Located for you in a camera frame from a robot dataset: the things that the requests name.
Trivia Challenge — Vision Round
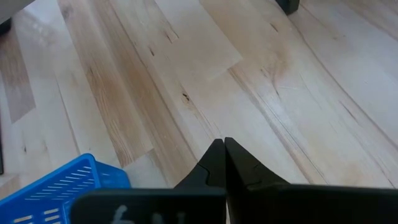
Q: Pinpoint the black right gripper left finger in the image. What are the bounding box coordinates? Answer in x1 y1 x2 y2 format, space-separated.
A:
70 139 226 224

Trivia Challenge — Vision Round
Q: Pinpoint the blue slotted plastic basket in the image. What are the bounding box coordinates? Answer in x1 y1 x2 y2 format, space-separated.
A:
0 152 131 224

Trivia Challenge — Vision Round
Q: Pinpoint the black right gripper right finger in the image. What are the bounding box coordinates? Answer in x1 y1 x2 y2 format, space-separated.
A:
224 136 398 224

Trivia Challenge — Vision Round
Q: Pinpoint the wooden shelf with black frame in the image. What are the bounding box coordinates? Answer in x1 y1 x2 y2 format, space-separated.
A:
275 0 301 16

